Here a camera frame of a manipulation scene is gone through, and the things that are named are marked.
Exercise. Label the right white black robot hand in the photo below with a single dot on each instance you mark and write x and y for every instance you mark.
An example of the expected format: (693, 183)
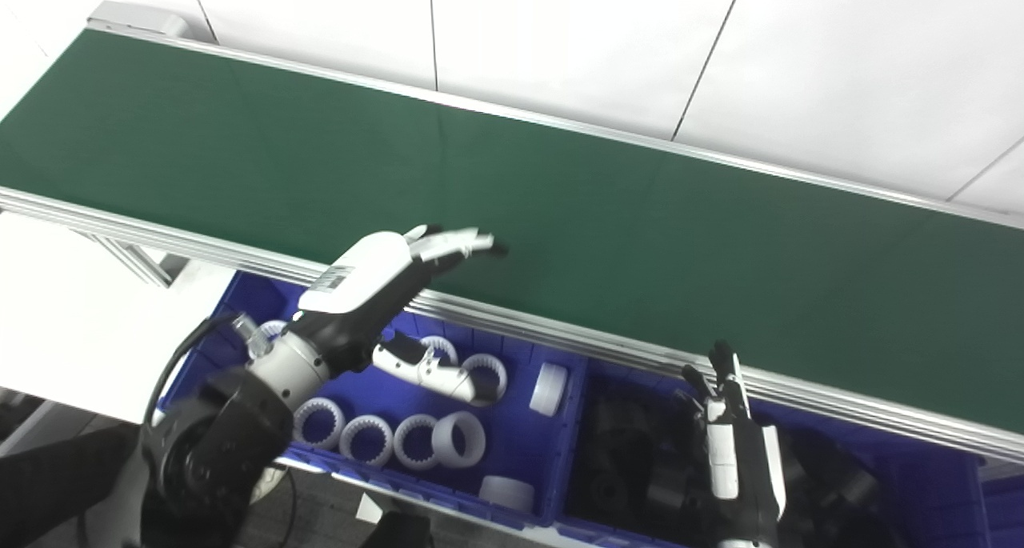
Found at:
(740, 468)

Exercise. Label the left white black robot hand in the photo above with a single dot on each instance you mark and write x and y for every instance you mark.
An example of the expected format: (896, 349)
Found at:
(360, 272)

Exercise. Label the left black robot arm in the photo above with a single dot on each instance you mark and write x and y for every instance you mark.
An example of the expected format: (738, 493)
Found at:
(224, 444)

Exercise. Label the blue plastic bin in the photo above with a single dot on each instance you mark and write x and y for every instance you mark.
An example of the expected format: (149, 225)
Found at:
(1004, 508)
(936, 484)
(520, 444)

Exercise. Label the green conveyor belt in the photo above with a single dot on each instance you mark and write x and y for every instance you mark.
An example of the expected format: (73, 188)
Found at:
(560, 228)
(560, 332)

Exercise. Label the aluminium conveyor support leg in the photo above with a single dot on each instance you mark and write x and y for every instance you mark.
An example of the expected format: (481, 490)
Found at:
(136, 260)

